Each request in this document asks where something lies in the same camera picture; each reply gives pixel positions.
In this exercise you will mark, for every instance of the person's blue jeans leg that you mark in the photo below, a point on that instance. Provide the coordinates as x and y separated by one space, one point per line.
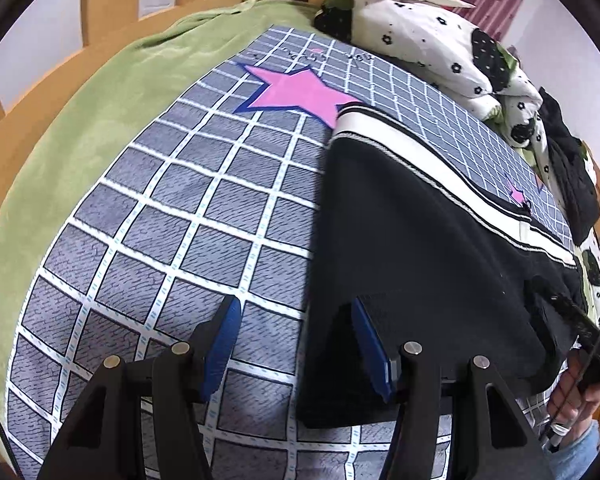
575 452

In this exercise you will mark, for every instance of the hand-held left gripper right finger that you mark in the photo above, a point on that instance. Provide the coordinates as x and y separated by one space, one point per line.
372 355

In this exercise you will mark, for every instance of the green plush bed sheet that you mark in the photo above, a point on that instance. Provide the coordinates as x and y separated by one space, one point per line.
80 135

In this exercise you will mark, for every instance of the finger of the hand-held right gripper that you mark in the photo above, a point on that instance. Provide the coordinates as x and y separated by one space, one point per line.
577 317

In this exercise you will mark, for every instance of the pink floral curtain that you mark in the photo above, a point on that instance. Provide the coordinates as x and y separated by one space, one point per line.
490 15

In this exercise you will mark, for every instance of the black jacket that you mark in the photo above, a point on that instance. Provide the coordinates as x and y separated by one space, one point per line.
572 170

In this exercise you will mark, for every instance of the person's right hand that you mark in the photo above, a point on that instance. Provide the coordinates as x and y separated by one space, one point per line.
567 390

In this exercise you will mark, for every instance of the grey checked star blanket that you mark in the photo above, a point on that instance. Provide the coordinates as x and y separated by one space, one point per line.
180 220

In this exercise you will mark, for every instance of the wooden bed frame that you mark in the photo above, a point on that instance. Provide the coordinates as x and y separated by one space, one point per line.
110 0

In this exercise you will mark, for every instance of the white floral strawberry quilt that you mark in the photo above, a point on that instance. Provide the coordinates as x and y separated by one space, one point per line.
420 35

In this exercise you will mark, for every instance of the black pants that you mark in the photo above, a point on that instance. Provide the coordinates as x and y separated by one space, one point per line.
420 240

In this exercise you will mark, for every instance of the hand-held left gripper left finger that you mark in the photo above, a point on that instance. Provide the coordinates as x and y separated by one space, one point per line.
222 345

